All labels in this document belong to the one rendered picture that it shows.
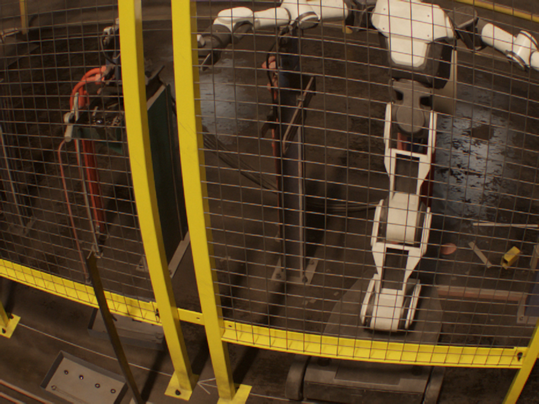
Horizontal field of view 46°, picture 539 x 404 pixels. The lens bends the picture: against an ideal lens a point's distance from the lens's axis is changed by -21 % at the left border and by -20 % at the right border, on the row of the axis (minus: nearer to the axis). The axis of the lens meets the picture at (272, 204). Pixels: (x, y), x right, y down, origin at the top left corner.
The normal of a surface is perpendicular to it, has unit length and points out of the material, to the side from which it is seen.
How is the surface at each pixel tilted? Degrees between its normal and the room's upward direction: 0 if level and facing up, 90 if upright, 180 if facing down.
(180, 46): 90
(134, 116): 90
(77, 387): 0
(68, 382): 0
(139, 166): 90
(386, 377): 0
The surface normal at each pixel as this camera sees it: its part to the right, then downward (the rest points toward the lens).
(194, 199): -0.26, 0.60
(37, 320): -0.04, -0.79
